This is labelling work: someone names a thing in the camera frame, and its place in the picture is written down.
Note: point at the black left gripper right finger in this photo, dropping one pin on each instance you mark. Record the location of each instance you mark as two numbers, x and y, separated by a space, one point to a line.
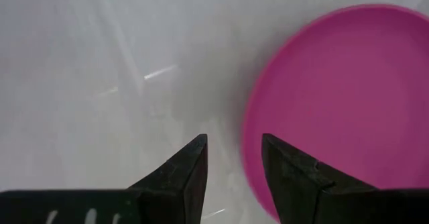
318 200

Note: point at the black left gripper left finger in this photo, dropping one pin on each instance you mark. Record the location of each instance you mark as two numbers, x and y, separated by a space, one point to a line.
167 197

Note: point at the magenta plate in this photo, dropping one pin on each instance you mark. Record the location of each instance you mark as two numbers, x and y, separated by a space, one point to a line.
335 100

